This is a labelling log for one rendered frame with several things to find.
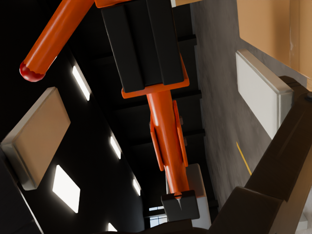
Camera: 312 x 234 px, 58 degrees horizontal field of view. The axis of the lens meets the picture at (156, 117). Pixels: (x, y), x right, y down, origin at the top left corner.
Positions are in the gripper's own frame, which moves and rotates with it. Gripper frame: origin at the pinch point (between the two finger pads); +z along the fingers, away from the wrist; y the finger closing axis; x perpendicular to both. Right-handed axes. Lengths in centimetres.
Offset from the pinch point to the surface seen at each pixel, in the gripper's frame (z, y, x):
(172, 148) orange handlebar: 6.7, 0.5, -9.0
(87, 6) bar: 9.1, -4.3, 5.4
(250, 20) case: 21.0, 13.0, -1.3
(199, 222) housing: 6.7, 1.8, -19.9
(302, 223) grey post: 181, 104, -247
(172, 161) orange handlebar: 6.7, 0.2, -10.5
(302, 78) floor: 205, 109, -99
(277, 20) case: 12.2, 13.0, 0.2
